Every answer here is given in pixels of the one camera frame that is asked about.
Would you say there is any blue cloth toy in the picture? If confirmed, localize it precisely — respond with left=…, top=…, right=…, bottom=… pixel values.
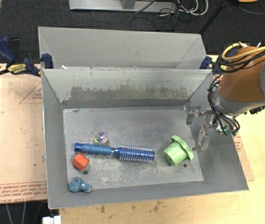
left=68, top=176, right=93, bottom=194

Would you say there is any grey metal bin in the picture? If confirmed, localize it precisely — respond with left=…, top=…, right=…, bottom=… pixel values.
left=38, top=26, right=250, bottom=210

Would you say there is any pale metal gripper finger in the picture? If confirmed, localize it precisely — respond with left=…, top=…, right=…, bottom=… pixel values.
left=192, top=124, right=210, bottom=152
left=185, top=105, right=209, bottom=125

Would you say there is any blue hairbrush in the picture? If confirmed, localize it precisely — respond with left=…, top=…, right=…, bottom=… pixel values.
left=74, top=142, right=156, bottom=164

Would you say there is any black cylinder on white bracket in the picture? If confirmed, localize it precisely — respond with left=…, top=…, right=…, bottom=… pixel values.
left=248, top=106, right=265, bottom=116

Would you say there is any orange-red block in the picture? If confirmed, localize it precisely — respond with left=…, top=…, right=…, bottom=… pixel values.
left=71, top=153, right=90, bottom=171

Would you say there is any green plastic flanged cylinder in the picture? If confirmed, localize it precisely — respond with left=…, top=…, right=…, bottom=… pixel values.
left=162, top=134, right=195, bottom=166

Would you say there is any clear iridescent ball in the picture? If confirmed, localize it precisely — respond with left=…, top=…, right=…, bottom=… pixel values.
left=92, top=131, right=109, bottom=145

